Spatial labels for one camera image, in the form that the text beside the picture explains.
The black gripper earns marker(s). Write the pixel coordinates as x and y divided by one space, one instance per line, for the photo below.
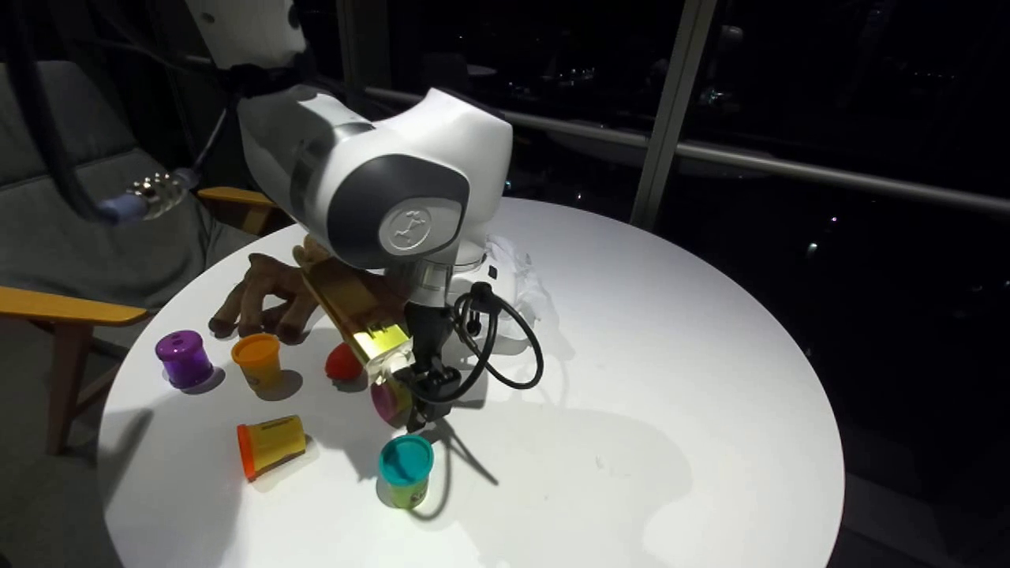
432 378

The green tub with pink lid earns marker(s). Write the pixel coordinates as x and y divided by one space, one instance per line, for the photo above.
394 401

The teal lid play-dough tub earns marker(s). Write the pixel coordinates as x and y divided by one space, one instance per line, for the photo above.
406 467

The yellow tub with orange lid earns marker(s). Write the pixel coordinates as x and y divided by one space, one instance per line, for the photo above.
269 443

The orange play-dough tub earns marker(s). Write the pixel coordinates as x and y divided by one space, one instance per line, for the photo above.
260 358

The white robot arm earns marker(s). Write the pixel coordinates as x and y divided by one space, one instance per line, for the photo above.
410 195

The clear plastic bag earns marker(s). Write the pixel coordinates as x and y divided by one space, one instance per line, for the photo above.
514 277

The red play-dough tub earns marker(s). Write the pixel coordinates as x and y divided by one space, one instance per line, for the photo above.
341 366

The brown teddy bear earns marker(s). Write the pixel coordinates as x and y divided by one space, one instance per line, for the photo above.
269 299

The purple play-dough tub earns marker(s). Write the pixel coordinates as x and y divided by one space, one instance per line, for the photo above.
183 362

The wooden chair armrest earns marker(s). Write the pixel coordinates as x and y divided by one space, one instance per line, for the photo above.
69 309

